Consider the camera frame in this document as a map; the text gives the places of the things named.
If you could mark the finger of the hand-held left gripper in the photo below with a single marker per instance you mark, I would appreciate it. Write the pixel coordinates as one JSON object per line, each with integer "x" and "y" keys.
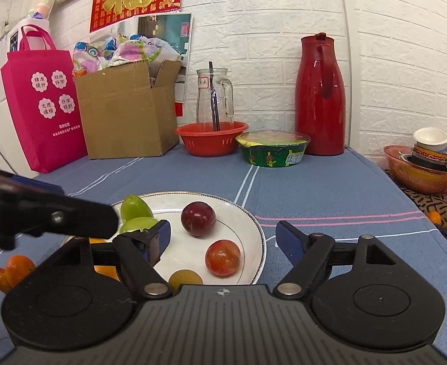
{"x": 75, "y": 218}
{"x": 37, "y": 186}

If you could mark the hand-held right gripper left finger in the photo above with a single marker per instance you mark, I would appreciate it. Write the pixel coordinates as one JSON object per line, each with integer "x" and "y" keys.
{"x": 162, "y": 235}

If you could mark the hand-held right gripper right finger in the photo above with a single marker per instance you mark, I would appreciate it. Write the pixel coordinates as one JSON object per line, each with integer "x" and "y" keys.
{"x": 288, "y": 243}

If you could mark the round green fruit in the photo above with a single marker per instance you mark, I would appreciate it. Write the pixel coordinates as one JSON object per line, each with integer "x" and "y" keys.
{"x": 136, "y": 225}

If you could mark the white plate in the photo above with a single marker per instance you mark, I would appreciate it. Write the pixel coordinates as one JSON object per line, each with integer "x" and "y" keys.
{"x": 185, "y": 254}

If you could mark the dark red plum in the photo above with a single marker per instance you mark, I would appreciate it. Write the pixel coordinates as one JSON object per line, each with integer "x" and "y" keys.
{"x": 198, "y": 218}

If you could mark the elongated green fruit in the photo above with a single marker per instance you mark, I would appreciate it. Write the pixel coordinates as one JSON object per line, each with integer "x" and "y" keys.
{"x": 134, "y": 207}

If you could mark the small brown longan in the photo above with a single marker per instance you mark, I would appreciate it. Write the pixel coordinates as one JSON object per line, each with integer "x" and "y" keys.
{"x": 184, "y": 278}

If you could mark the smooth small orange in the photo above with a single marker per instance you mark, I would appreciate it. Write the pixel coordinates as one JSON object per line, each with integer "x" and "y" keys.
{"x": 107, "y": 272}

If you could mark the orange mandarin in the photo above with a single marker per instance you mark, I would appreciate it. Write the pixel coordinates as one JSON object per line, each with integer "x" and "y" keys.
{"x": 20, "y": 268}
{"x": 1, "y": 279}

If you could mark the pink tote bag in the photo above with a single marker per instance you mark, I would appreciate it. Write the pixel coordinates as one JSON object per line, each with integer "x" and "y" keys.
{"x": 44, "y": 133}

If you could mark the white rounded appliance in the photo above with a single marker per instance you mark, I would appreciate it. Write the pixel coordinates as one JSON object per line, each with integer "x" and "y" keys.
{"x": 6, "y": 140}

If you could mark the blue plaid tablecloth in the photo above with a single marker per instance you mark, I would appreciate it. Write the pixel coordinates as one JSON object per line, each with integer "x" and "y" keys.
{"x": 322, "y": 197}

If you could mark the green instant noodle bowl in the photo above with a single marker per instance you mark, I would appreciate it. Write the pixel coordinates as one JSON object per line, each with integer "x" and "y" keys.
{"x": 273, "y": 156}

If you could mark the red plastic basket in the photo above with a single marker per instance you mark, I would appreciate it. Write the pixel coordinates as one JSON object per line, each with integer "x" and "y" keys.
{"x": 208, "y": 142}

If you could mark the brown cardboard box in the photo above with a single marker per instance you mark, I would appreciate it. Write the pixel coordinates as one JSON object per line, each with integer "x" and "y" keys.
{"x": 120, "y": 121}

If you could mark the red thermos jug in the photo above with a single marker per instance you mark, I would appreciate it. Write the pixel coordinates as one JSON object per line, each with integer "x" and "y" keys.
{"x": 318, "y": 114}

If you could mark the black stirrer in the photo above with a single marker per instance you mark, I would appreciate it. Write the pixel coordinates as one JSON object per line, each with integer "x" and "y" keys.
{"x": 214, "y": 106}

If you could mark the glass pitcher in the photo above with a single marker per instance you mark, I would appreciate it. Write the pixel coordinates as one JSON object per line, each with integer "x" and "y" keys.
{"x": 204, "y": 102}

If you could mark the orange glass bowl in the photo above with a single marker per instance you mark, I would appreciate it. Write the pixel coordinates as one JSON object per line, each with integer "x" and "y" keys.
{"x": 417, "y": 182}

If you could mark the small orange fruit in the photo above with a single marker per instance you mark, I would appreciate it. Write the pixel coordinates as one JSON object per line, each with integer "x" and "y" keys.
{"x": 434, "y": 217}

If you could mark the black patterned cloth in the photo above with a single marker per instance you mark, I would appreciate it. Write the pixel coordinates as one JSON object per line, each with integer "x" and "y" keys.
{"x": 433, "y": 201}

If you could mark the white water purifier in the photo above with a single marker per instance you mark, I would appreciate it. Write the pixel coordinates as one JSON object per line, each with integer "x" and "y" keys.
{"x": 16, "y": 30}

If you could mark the stack of patterned bowls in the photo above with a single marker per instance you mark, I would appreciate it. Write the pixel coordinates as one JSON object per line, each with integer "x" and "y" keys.
{"x": 429, "y": 159}

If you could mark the floral cloth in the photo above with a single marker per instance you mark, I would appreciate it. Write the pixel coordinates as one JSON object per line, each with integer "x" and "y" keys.
{"x": 132, "y": 51}

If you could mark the red wall poster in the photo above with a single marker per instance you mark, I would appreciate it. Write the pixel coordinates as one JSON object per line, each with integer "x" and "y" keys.
{"x": 101, "y": 15}

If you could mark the photo wall picture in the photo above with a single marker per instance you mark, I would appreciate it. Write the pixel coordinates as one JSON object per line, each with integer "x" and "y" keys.
{"x": 174, "y": 30}

